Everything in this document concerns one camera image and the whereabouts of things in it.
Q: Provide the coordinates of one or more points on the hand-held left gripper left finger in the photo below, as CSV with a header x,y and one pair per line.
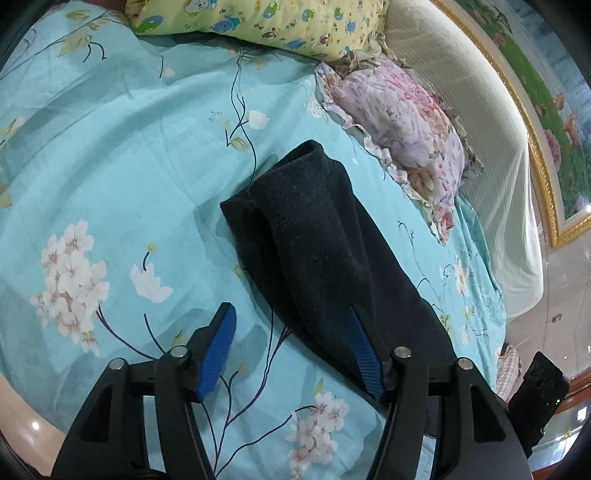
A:
x,y
216,350

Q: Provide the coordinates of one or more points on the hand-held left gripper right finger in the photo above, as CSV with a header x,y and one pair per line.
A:
x,y
367,360

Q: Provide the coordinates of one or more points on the black pants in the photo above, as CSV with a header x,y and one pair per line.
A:
x,y
323,258

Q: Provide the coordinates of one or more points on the checkered cloth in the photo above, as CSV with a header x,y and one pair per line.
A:
x,y
508,369

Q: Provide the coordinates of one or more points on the turquoise floral bed sheet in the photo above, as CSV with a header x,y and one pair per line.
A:
x,y
138,184

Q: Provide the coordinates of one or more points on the pink floral ruffled pillow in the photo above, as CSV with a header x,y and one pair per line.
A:
x,y
406,138

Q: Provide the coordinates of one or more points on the cream padded headboard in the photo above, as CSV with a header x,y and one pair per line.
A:
x,y
480,138

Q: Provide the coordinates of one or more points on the yellow cartoon print pillow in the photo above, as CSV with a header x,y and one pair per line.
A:
x,y
263,23

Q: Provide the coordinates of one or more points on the gold framed wall picture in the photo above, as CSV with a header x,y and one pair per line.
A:
x,y
545,106

